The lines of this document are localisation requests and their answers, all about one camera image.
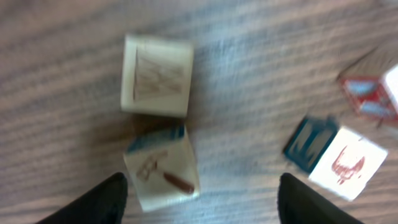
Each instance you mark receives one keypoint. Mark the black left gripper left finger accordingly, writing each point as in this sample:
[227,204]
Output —
[104,204]

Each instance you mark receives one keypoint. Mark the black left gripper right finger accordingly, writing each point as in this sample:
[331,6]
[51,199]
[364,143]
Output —
[297,203]

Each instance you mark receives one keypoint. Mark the acorn picture block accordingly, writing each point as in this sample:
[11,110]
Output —
[334,156]

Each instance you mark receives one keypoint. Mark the hammer picture block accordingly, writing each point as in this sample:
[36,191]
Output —
[163,168]

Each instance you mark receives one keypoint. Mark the white W letter block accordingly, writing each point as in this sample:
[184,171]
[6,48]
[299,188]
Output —
[156,76]

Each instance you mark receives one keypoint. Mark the white number two block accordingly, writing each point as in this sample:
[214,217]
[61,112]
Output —
[373,95]

